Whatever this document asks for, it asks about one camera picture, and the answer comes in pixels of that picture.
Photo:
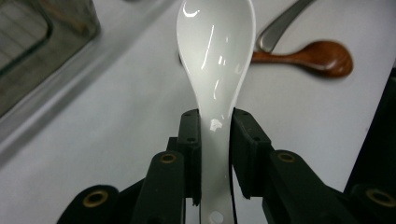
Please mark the brown wooden spoon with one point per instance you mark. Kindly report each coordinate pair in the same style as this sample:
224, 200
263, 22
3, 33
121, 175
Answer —
330, 59

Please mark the silver metal spoon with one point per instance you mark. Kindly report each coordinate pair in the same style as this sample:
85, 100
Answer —
274, 31

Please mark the white ceramic spoon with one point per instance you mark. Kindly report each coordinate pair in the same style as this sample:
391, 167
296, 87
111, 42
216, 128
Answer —
214, 46

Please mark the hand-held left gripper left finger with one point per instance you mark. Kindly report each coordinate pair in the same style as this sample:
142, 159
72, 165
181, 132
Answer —
168, 186

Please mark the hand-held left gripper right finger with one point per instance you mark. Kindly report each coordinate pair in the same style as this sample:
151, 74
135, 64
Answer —
280, 186

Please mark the translucent grey plastic bin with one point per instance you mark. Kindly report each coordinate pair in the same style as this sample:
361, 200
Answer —
62, 40

